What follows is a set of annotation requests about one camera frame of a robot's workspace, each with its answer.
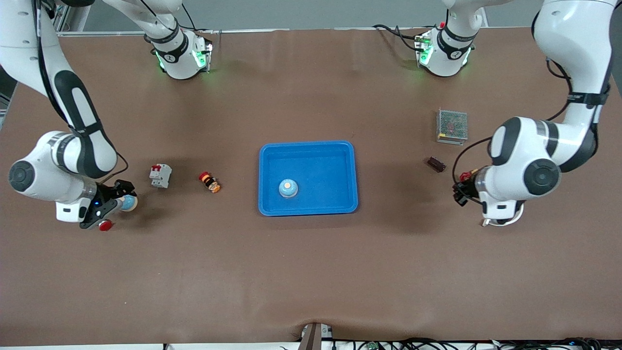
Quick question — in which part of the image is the white curved plastic piece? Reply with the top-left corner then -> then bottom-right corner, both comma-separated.
482,207 -> 524,228

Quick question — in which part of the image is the white red circuit breaker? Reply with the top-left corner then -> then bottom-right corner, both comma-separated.
149,163 -> 173,189

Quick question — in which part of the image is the metal mesh power supply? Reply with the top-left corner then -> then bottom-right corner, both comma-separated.
435,109 -> 468,146

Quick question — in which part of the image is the brown table mat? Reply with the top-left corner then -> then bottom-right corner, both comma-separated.
0,27 -> 622,347

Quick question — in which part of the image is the orange red emergency stop button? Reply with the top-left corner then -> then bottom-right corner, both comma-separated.
198,171 -> 222,194

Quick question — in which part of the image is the blue plastic tray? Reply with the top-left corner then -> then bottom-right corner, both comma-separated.
258,140 -> 359,217

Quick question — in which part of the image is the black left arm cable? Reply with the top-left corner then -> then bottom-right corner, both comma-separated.
452,56 -> 574,195

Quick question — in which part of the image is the black cable bundle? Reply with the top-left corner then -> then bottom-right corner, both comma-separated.
330,337 -> 622,350

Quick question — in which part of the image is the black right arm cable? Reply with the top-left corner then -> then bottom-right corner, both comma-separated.
32,0 -> 129,185

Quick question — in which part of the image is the aluminium frame post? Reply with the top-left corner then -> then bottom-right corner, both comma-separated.
51,0 -> 93,35

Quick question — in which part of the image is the black cable at arm base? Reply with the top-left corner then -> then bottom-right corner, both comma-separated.
372,23 -> 423,52

